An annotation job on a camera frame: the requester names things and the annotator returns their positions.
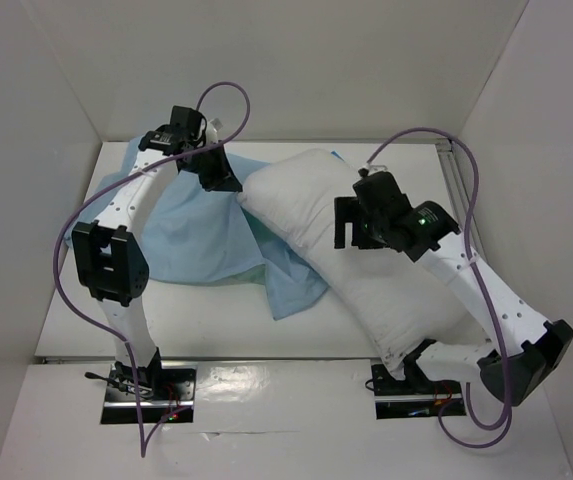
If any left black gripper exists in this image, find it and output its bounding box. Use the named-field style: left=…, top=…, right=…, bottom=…
left=183, top=140, right=243, bottom=193

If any blue green pillowcase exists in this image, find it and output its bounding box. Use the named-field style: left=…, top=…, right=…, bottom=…
left=64, top=137, right=337, bottom=322

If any white pillow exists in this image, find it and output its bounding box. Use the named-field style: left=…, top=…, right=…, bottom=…
left=238, top=149, right=493, bottom=383

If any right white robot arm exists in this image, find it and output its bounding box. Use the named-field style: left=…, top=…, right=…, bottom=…
left=334, top=171, right=573, bottom=407

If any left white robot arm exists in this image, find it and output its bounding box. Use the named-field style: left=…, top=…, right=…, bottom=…
left=71, top=106, right=242, bottom=399

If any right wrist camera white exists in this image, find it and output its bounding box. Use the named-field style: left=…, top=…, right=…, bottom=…
left=358, top=162, right=388, bottom=178

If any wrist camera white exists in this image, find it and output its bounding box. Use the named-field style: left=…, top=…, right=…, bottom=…
left=358, top=162, right=388, bottom=178
left=204, top=118, right=223, bottom=145

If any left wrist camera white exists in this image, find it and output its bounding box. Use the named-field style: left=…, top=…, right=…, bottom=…
left=204, top=118, right=223, bottom=145

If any aluminium rail frame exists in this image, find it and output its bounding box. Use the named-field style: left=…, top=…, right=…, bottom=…
left=436, top=139, right=469, bottom=228

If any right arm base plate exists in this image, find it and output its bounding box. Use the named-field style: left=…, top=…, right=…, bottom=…
left=364, top=363, right=466, bottom=420

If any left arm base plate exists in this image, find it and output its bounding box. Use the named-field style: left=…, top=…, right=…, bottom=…
left=100, top=361, right=197, bottom=425

